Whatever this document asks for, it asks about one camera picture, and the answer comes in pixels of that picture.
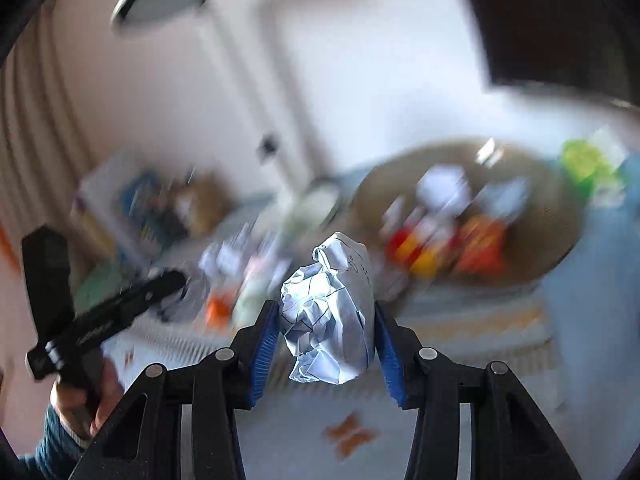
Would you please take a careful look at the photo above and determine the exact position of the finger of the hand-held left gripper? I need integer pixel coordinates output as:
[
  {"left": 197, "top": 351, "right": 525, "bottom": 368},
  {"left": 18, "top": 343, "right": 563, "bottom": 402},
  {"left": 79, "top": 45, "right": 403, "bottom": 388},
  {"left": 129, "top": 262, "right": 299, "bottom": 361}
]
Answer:
[{"left": 120, "top": 270, "right": 187, "bottom": 322}]

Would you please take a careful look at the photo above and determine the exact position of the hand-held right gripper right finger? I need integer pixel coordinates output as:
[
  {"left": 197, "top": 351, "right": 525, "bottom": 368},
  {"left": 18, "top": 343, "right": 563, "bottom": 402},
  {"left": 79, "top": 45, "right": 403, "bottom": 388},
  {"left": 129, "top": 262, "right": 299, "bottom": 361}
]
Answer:
[{"left": 372, "top": 300, "right": 586, "bottom": 480}]

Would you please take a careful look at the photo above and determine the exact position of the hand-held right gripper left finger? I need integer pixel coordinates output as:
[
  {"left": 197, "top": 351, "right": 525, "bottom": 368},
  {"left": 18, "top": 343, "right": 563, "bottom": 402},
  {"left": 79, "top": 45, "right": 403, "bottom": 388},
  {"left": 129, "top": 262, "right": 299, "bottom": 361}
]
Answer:
[{"left": 67, "top": 299, "right": 281, "bottom": 480}]

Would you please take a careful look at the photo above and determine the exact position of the orange toy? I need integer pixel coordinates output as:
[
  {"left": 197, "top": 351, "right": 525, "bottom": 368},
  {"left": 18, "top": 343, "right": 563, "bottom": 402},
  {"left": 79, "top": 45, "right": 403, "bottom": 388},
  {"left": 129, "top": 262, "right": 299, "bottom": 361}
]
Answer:
[{"left": 205, "top": 292, "right": 238, "bottom": 327}]

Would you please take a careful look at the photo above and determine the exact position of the golden bowl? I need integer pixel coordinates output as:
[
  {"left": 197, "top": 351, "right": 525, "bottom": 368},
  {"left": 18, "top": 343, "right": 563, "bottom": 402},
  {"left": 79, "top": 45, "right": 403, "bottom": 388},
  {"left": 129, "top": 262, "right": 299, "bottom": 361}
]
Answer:
[{"left": 350, "top": 140, "right": 586, "bottom": 288}]

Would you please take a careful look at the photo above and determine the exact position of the person's left forearm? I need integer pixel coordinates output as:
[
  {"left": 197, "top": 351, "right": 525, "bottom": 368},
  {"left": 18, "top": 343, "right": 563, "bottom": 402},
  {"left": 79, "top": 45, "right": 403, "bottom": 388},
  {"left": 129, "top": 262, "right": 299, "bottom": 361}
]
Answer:
[{"left": 0, "top": 405, "right": 86, "bottom": 480}]

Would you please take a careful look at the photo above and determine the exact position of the person's left hand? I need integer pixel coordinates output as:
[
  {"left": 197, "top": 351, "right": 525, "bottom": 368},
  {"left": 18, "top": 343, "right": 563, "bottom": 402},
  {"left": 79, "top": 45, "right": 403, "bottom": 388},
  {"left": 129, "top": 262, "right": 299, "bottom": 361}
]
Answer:
[{"left": 50, "top": 355, "right": 125, "bottom": 441}]

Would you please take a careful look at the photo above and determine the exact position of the green cloth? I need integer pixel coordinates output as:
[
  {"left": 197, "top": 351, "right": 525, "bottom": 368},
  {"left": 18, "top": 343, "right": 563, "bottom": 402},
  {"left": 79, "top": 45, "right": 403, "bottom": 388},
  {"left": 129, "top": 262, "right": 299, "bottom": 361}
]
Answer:
[{"left": 75, "top": 259, "right": 133, "bottom": 308}]

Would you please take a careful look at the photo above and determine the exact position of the patterned table mat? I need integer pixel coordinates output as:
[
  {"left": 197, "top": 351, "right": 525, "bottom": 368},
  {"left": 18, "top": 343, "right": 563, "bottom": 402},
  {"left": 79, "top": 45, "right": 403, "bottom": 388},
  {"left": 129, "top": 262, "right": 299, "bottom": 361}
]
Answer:
[{"left": 70, "top": 160, "right": 640, "bottom": 480}]

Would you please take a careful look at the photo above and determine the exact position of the brown paper bag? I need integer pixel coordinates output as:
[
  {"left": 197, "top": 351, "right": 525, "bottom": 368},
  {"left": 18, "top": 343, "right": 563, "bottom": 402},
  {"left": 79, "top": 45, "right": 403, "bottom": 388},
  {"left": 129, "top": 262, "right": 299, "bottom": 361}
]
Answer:
[{"left": 172, "top": 172, "right": 236, "bottom": 233}]

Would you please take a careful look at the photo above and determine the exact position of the red yellow packet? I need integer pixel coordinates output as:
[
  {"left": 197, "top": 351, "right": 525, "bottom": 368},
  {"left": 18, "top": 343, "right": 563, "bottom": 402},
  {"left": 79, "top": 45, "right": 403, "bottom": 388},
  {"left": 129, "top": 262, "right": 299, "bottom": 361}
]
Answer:
[{"left": 387, "top": 227, "right": 453, "bottom": 281}]

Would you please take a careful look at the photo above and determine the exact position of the orange packet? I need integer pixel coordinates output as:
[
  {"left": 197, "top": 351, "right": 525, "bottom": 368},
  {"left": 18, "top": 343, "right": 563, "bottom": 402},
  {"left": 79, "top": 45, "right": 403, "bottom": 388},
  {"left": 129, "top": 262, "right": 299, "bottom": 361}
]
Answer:
[{"left": 455, "top": 215, "right": 506, "bottom": 276}]

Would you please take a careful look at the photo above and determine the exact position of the green container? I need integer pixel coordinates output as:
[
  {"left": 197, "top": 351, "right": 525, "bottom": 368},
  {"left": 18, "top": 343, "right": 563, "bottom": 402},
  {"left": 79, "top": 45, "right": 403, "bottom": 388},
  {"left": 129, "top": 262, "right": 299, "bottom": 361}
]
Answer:
[{"left": 559, "top": 132, "right": 628, "bottom": 198}]

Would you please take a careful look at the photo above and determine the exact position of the black television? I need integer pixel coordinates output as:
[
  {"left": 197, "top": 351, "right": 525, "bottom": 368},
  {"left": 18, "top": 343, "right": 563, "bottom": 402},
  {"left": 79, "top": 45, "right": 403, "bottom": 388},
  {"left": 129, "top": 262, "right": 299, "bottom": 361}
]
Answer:
[{"left": 450, "top": 0, "right": 640, "bottom": 106}]

